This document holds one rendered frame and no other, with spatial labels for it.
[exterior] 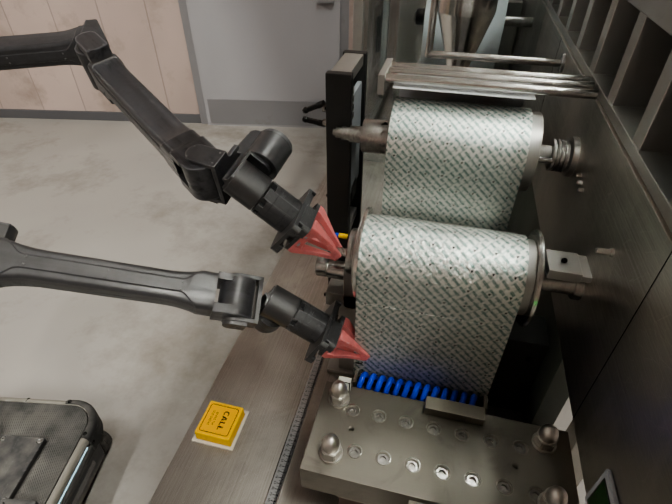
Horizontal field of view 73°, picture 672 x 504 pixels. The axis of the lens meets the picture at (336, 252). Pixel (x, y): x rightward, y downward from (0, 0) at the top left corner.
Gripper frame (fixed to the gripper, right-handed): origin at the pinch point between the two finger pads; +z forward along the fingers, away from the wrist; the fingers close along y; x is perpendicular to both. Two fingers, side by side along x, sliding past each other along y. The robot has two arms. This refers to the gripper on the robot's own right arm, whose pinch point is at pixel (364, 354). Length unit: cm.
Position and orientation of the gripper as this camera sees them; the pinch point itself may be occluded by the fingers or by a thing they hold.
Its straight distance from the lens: 81.8
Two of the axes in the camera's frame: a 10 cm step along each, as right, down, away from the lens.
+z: 8.4, 5.2, 1.5
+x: 4.8, -6.0, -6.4
